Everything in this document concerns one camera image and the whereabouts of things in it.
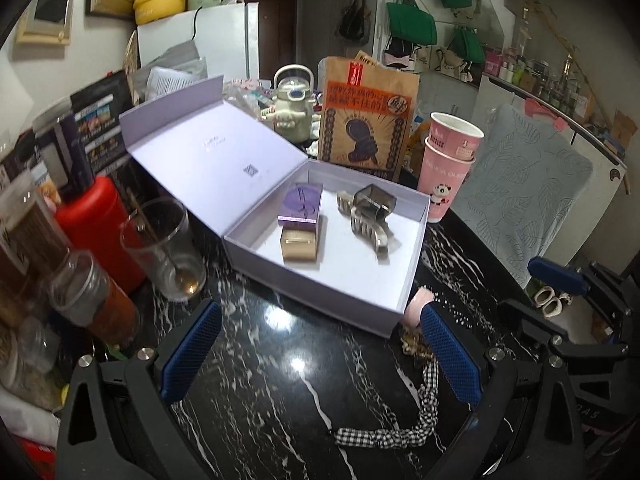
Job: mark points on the small gold box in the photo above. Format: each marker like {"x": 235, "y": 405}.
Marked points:
{"x": 299, "y": 247}

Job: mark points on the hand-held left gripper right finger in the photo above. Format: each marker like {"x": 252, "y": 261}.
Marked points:
{"x": 450, "y": 355}

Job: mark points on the smoky square claw clip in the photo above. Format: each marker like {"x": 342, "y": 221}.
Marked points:
{"x": 375, "y": 202}

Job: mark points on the white fridge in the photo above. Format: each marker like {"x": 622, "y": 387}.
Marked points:
{"x": 220, "y": 35}

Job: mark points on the row of bottles and jars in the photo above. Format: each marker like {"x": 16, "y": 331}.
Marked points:
{"x": 540, "y": 80}

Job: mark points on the cream slippers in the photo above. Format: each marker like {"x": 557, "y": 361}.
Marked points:
{"x": 550, "y": 302}

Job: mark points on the large green tote bag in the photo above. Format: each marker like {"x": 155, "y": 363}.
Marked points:
{"x": 412, "y": 22}

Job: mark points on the cream ceramic teapot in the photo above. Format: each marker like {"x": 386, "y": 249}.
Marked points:
{"x": 292, "y": 110}

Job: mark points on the brown printed paper bag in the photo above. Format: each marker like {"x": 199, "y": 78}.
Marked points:
{"x": 365, "y": 120}

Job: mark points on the dark purple pouch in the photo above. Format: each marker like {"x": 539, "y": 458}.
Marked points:
{"x": 65, "y": 155}

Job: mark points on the dark hanging bag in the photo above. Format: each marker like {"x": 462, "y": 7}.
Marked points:
{"x": 354, "y": 17}

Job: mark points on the black printed packet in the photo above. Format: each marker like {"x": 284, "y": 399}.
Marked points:
{"x": 102, "y": 125}

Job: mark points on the woven fan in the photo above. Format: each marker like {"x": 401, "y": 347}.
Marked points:
{"x": 131, "y": 52}

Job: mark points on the orange spice jar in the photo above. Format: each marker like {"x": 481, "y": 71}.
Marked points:
{"x": 107, "y": 310}

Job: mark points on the red bottle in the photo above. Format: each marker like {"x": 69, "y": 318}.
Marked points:
{"x": 95, "y": 225}

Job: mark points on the gold pearl hair clip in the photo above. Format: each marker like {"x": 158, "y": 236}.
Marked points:
{"x": 414, "y": 344}

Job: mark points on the small purple box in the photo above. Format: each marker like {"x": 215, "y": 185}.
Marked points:
{"x": 300, "y": 202}

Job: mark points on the brown door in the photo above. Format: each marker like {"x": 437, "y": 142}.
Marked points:
{"x": 270, "y": 25}

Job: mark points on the lavender gift box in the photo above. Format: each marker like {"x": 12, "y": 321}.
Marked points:
{"x": 200, "y": 140}

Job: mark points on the clear drinking glass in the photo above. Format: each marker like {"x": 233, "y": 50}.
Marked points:
{"x": 165, "y": 240}

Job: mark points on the cream intercom panel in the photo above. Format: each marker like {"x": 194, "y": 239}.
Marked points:
{"x": 45, "y": 12}

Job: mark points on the metal spoon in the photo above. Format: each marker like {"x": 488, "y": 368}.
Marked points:
{"x": 185, "y": 280}

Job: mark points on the grey plastic bag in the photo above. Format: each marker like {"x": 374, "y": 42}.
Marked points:
{"x": 172, "y": 60}

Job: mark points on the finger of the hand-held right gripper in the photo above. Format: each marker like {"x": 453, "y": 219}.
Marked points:
{"x": 525, "y": 317}
{"x": 555, "y": 275}

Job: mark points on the pink round compact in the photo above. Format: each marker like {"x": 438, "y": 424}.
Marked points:
{"x": 415, "y": 307}

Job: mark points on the pearl wavy claw clip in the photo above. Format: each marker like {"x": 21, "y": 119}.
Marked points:
{"x": 367, "y": 235}

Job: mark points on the chair with grey-blue cover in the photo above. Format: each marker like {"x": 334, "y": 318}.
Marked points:
{"x": 520, "y": 190}

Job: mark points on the small green tote bag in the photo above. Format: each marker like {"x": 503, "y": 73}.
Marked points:
{"x": 469, "y": 45}

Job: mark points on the pink panda paper cup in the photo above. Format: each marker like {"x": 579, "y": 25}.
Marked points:
{"x": 442, "y": 185}

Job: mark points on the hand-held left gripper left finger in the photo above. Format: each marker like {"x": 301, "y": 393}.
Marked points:
{"x": 192, "y": 350}

